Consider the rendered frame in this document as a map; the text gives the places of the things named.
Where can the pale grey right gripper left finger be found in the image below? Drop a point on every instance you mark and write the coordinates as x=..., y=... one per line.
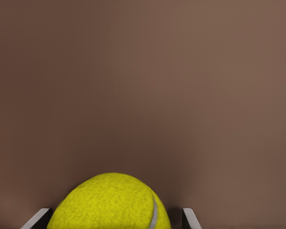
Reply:
x=37, y=219

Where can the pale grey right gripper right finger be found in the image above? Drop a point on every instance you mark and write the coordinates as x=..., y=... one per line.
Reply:
x=190, y=219

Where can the yellow tennis ball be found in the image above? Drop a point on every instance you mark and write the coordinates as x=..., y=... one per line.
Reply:
x=109, y=202

